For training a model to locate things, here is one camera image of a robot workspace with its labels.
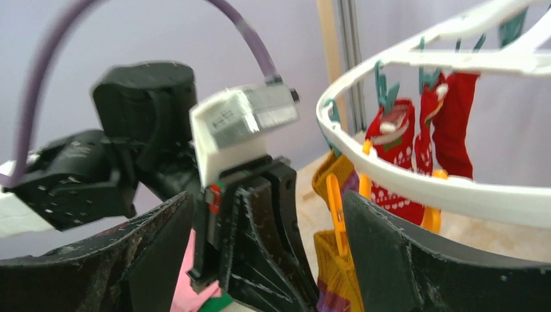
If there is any teal clothespin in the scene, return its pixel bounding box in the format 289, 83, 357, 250
374, 60, 400, 116

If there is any green cloth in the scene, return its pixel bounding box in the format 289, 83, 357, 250
198, 293, 233, 312

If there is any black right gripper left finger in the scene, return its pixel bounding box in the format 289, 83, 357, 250
1, 193, 194, 311

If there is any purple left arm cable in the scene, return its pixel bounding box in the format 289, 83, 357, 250
0, 0, 285, 188

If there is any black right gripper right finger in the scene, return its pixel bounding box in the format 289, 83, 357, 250
343, 191, 550, 311

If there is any orange clothespin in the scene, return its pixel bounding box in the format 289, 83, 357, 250
420, 169, 448, 234
326, 174, 350, 256

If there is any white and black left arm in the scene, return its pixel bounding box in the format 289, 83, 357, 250
1, 62, 318, 311

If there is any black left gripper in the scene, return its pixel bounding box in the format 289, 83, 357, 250
188, 156, 318, 311

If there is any red patterned sock pair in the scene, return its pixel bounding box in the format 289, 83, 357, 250
365, 99, 424, 225

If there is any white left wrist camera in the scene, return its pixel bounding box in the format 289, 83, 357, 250
190, 83, 300, 188

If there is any wooden drying rack frame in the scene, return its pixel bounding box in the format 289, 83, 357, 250
315, 0, 350, 135

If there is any white plastic clip hanger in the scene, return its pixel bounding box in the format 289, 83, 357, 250
316, 1, 550, 228

